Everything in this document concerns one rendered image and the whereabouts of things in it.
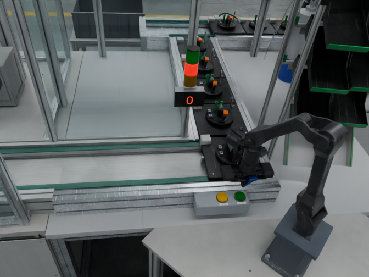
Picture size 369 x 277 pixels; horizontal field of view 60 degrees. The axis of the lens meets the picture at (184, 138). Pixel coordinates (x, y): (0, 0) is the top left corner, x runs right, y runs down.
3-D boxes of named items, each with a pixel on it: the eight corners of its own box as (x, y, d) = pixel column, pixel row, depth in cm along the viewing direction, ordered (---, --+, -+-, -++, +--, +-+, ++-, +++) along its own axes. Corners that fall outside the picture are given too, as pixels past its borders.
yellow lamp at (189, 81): (196, 87, 125) (198, 76, 121) (184, 87, 124) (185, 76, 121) (195, 80, 128) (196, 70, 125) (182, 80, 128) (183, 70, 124)
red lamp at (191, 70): (198, 76, 121) (199, 65, 118) (185, 76, 121) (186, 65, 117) (196, 69, 125) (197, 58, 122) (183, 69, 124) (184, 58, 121)
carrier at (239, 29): (245, 35, 235) (249, 18, 226) (213, 35, 232) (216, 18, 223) (237, 22, 252) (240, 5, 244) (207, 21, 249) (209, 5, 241)
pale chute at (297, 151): (313, 167, 135) (318, 168, 131) (282, 165, 135) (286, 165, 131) (318, 101, 137) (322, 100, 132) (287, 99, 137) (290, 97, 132)
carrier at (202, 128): (248, 137, 153) (253, 116, 144) (198, 138, 149) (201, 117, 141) (236, 106, 170) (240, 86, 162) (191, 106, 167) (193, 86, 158)
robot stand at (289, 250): (297, 286, 111) (317, 259, 97) (260, 260, 117) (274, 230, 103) (313, 256, 119) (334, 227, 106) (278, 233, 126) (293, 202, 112)
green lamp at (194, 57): (199, 64, 118) (201, 52, 115) (186, 65, 117) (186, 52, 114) (197, 57, 122) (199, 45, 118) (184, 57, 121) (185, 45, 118)
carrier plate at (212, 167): (264, 178, 134) (266, 174, 133) (208, 181, 131) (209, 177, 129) (249, 139, 152) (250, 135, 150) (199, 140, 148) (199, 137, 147)
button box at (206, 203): (247, 212, 127) (250, 203, 123) (195, 216, 124) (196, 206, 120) (242, 198, 132) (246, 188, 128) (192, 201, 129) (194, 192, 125)
